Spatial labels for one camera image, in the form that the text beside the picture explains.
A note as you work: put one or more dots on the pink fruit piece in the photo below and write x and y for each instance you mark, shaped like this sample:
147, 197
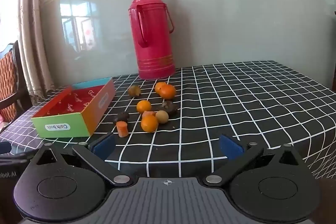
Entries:
147, 113

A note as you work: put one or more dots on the black white checked tablecloth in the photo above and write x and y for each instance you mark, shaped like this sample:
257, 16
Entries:
249, 103

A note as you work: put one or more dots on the small dark chestnut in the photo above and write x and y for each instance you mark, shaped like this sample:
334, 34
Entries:
121, 117

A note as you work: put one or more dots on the dark wooden chair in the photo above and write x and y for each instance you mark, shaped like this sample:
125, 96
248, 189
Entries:
18, 74

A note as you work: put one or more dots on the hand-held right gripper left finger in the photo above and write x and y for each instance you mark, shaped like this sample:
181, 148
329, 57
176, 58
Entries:
103, 147

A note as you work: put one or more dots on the tan round longan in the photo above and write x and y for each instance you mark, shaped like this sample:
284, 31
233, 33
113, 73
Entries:
162, 117

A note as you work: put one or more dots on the beige curtain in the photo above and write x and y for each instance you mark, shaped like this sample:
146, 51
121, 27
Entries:
35, 29

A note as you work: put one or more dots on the brown-green kiwi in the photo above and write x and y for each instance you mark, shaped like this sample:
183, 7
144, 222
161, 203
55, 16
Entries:
134, 91

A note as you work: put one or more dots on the cylindrical carrot piece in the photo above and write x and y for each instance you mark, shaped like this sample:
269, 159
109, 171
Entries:
122, 129

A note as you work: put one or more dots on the red thermos flask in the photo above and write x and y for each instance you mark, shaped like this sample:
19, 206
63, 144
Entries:
155, 43

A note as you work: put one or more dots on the orange mandarin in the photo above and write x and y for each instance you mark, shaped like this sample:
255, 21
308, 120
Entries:
149, 123
158, 86
168, 92
143, 106

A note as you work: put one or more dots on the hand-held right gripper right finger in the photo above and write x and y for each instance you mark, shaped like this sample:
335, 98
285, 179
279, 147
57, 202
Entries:
231, 148

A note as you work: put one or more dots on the dark brown wrinkled fruit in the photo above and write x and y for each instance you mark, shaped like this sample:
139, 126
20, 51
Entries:
170, 108

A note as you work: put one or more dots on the colourful cardboard box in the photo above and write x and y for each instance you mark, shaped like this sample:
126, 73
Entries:
76, 106

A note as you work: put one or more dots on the orange patterned chair cushion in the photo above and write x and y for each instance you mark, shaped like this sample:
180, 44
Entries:
6, 82

